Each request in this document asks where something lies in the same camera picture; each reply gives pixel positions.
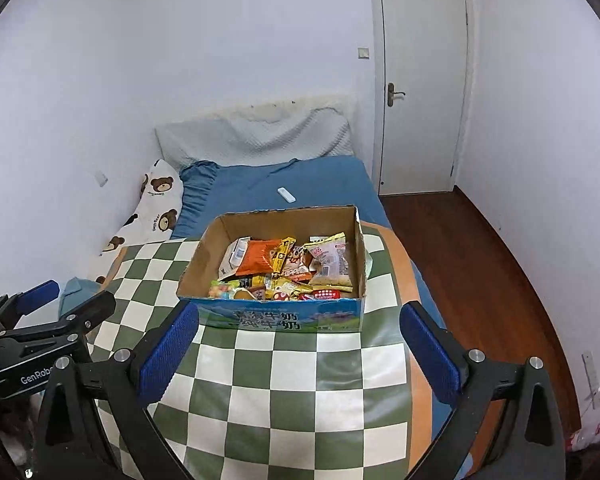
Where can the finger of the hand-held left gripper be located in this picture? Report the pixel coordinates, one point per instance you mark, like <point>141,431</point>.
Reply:
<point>92,310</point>
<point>37,292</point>

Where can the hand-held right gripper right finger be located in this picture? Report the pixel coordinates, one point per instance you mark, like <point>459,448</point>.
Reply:
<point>430,355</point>

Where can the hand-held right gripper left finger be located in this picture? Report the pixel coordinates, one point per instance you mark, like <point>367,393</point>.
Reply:
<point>167,350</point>

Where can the colourful candy ball bag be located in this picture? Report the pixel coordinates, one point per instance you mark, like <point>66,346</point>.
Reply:
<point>222,290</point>

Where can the cardboard box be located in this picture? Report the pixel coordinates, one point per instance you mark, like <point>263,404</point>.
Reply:
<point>290,317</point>

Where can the teal cloth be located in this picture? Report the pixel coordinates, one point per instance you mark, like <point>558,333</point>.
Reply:
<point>77,292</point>

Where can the green and white checkered blanket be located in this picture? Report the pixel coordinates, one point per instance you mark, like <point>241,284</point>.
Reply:
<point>280,390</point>

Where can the bear print pillow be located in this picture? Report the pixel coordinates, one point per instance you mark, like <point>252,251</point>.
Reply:
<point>157,200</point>

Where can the white and red snack packet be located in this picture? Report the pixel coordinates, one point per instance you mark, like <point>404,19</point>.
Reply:
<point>332,265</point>

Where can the yellow and black snack packet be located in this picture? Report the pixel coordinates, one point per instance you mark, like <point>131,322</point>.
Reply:
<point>282,255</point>

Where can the red and white plastic bag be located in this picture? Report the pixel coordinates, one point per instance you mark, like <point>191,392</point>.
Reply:
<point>585,437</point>

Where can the white remote control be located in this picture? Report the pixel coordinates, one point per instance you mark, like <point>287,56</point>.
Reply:
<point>286,195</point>

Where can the white quilted pillow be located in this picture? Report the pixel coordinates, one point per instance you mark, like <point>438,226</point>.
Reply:
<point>260,135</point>

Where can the white door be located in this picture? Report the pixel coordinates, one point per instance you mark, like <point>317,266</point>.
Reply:
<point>420,85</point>

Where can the white wall socket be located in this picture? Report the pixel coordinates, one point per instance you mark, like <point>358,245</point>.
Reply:
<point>101,178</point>

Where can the white wall outlet strip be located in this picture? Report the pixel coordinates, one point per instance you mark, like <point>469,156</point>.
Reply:
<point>591,375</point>

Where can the white light switch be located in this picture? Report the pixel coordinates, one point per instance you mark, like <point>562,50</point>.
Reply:
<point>363,53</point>

